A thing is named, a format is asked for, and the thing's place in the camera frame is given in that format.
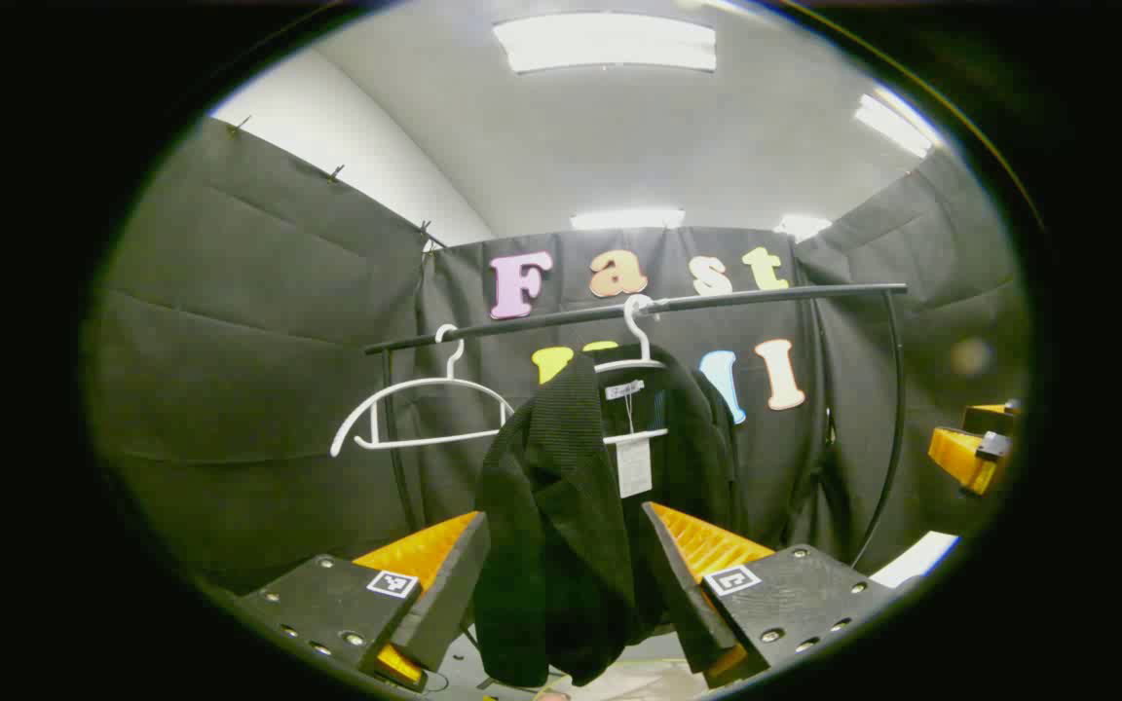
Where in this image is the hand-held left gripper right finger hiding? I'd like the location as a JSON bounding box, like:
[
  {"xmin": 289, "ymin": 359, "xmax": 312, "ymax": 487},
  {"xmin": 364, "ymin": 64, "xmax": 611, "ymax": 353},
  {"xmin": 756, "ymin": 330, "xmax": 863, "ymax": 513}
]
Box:
[{"xmin": 641, "ymin": 501, "xmax": 898, "ymax": 690}]

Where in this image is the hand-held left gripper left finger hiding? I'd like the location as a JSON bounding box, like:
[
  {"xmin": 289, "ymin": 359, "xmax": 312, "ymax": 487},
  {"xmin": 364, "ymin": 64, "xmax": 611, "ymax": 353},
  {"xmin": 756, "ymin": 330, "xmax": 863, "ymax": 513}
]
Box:
[{"xmin": 235, "ymin": 511, "xmax": 491, "ymax": 694}]

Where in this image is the white fabric laundry hamper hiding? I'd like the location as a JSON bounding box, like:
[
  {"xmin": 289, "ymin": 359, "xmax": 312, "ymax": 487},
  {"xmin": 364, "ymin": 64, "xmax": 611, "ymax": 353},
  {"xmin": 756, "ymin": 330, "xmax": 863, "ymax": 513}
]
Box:
[{"xmin": 532, "ymin": 660, "xmax": 713, "ymax": 701}]

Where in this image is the black ribbed knit jacket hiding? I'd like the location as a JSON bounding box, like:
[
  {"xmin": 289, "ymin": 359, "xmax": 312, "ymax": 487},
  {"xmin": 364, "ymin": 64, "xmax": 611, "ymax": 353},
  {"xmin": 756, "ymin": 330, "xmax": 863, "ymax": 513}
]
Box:
[{"xmin": 471, "ymin": 343, "xmax": 749, "ymax": 688}]

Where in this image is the white plastic clothes hanger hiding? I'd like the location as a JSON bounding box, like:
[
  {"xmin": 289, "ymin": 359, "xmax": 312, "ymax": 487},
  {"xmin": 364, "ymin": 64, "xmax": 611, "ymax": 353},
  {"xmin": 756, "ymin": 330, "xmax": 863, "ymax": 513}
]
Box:
[
  {"xmin": 330, "ymin": 324, "xmax": 516, "ymax": 458},
  {"xmin": 592, "ymin": 294, "xmax": 671, "ymax": 447}
]

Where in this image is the black metal clothes rack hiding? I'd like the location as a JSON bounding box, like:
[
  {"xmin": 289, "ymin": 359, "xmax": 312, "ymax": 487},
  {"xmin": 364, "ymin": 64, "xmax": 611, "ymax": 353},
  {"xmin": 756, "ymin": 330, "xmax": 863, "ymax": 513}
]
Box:
[{"xmin": 364, "ymin": 282, "xmax": 910, "ymax": 571}]

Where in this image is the black backdrop cloth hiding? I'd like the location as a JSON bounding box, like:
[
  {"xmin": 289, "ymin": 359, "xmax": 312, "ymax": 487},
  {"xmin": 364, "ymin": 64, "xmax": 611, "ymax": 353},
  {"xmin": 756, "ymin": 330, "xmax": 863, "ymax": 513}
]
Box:
[{"xmin": 84, "ymin": 117, "xmax": 1029, "ymax": 595}]

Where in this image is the large rectangular ceiling light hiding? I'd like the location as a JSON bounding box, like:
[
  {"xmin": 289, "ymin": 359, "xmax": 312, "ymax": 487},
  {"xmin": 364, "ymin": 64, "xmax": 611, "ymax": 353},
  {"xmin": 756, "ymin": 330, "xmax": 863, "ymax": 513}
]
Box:
[{"xmin": 493, "ymin": 12, "xmax": 718, "ymax": 75}]

